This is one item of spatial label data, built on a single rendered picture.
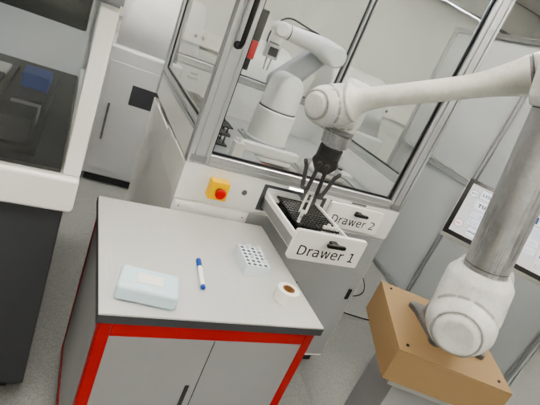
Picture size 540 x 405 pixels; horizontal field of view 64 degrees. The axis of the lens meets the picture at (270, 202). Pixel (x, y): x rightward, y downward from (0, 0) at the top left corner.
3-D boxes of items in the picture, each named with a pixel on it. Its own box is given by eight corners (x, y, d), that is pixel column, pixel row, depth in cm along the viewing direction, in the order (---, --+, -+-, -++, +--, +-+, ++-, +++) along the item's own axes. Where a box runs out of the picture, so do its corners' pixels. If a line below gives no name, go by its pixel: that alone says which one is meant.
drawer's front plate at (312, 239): (354, 268, 155) (368, 243, 151) (286, 258, 141) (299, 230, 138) (352, 265, 156) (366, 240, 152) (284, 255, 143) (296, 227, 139)
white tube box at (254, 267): (267, 278, 137) (271, 268, 136) (243, 274, 133) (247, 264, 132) (256, 255, 147) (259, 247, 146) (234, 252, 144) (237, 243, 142)
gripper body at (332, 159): (345, 149, 136) (333, 175, 139) (321, 138, 137) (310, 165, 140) (344, 153, 129) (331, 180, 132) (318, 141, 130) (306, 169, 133)
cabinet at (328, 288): (318, 365, 229) (387, 239, 202) (120, 361, 182) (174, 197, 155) (262, 261, 308) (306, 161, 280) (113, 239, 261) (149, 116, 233)
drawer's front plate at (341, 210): (374, 235, 195) (385, 214, 191) (322, 224, 182) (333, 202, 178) (372, 232, 197) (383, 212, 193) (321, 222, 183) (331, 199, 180)
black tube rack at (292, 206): (332, 247, 159) (339, 232, 157) (292, 239, 151) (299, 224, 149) (308, 217, 178) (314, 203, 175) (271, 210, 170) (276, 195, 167)
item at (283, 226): (350, 261, 155) (357, 247, 153) (290, 251, 143) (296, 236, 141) (306, 208, 188) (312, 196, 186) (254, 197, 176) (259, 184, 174)
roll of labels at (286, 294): (268, 296, 128) (274, 285, 126) (280, 289, 134) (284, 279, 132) (288, 310, 125) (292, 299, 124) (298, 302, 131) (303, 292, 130)
